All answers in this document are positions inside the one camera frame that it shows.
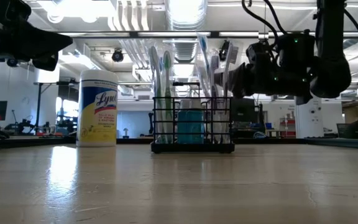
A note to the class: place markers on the silver ventilation duct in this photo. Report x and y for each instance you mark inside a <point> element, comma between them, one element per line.
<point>183,18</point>

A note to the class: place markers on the black metal rig frame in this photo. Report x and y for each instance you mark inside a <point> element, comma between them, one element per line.
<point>26,142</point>

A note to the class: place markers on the black ceiling spotlight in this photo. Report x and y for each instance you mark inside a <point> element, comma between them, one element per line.
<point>117,56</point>
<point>223,51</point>
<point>13,63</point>

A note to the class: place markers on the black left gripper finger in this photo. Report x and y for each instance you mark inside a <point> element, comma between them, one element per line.
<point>48,42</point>

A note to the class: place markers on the Lysol wipes canister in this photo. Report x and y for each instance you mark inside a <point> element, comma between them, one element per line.
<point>97,109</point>

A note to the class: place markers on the red shelf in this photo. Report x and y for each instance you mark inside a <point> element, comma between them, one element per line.
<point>286,127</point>

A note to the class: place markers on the teal cup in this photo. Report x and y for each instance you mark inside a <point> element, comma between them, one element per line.
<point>197,127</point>

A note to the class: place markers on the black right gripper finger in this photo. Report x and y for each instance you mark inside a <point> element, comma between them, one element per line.
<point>253,81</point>

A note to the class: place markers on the black background cabinet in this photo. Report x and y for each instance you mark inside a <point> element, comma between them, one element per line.
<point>244,115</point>

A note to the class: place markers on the black overhead light bar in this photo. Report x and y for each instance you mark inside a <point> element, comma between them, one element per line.
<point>172,34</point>

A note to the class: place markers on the white round pillar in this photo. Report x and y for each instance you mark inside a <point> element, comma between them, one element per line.
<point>312,121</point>

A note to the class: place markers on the blue tube white cap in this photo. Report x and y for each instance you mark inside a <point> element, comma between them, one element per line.
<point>182,127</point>

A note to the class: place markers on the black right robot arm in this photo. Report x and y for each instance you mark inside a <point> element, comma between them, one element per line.
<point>331,71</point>

